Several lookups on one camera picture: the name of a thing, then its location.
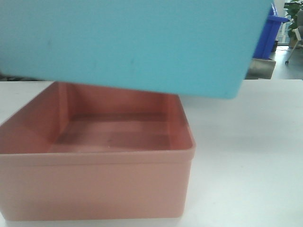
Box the green potted plant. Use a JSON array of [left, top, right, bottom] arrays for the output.
[[284, 0, 303, 39]]

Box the stainless steel shelf frame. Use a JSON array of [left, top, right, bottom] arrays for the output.
[[245, 58, 276, 79]]

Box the pink plastic box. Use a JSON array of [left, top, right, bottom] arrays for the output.
[[0, 82, 195, 221]]

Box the light blue plastic box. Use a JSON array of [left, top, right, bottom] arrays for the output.
[[0, 0, 271, 98]]

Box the dark blue crate right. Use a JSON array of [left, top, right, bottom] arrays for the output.
[[253, 2, 290, 60]]

